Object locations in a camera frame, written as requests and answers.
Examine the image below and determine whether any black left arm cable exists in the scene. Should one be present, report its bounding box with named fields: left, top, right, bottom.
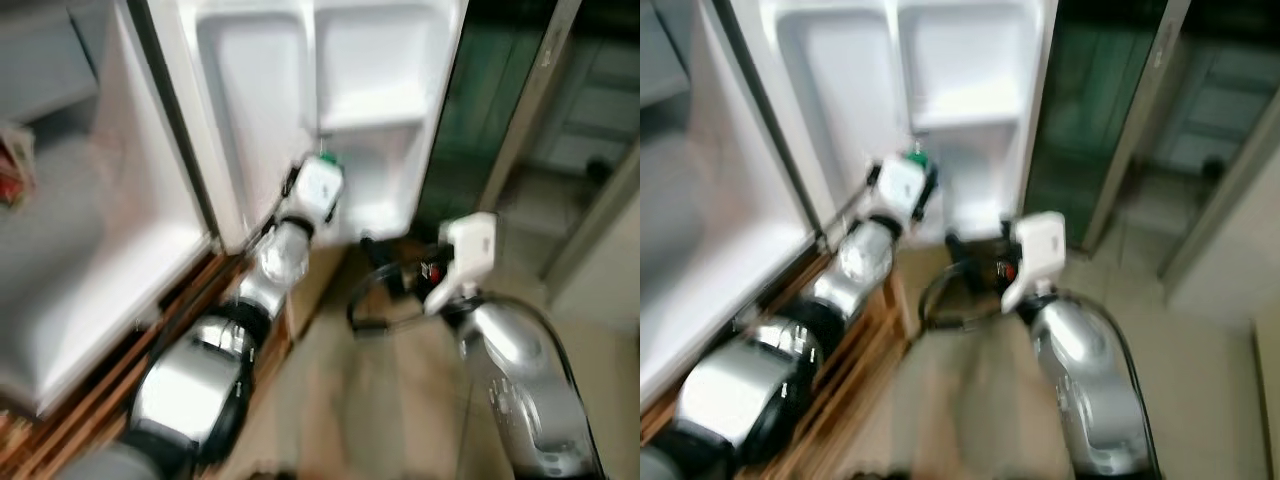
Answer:
left=818, top=164, right=882, bottom=248
left=238, top=164, right=302, bottom=253

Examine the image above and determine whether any green glass sliding door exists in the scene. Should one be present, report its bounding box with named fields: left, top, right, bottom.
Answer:
left=413, top=0, right=641, bottom=301
left=1022, top=0, right=1280, bottom=321

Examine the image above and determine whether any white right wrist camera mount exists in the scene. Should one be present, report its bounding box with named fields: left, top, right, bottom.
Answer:
left=999, top=211, right=1067, bottom=317
left=423, top=211, right=499, bottom=317

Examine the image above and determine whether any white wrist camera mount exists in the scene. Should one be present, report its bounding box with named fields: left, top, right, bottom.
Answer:
left=294, top=157, right=347, bottom=224
left=874, top=157, right=927, bottom=225
left=423, top=211, right=499, bottom=317
left=999, top=211, right=1067, bottom=317

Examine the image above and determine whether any red food package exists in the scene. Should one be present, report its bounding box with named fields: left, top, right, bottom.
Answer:
left=0, top=123, right=38, bottom=213

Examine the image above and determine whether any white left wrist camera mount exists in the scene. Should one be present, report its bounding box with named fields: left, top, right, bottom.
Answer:
left=294, top=157, right=347, bottom=224
left=874, top=157, right=927, bottom=225

